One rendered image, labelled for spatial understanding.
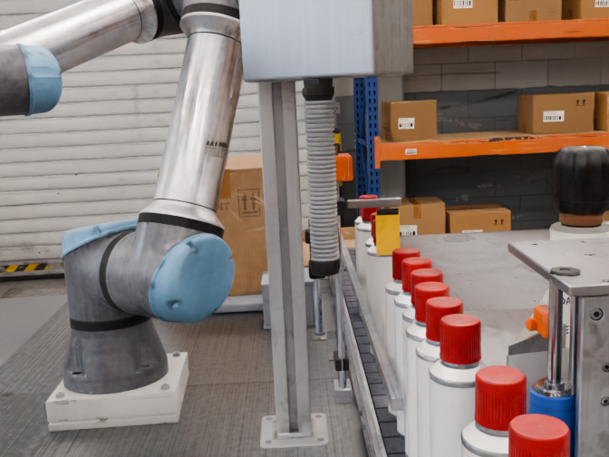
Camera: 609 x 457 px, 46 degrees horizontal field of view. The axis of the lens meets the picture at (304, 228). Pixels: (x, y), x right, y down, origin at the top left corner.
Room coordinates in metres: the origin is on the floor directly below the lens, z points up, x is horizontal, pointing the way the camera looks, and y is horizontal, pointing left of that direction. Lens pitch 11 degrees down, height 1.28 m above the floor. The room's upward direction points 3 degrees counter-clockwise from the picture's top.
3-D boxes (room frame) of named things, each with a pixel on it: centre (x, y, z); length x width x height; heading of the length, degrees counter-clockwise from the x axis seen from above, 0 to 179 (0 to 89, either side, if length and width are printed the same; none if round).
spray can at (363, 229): (1.21, -0.11, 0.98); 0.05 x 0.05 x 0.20
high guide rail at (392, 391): (1.23, -0.08, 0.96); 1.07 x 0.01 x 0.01; 1
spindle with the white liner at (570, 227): (1.02, -0.40, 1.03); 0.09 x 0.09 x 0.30
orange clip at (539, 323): (0.56, -0.19, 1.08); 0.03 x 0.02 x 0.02; 1
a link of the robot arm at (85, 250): (1.02, 0.28, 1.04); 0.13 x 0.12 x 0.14; 53
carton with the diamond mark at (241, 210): (1.63, 0.19, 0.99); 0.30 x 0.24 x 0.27; 8
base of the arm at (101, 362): (1.02, 0.29, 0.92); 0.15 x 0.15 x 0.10
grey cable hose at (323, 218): (0.78, -0.02, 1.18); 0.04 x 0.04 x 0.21
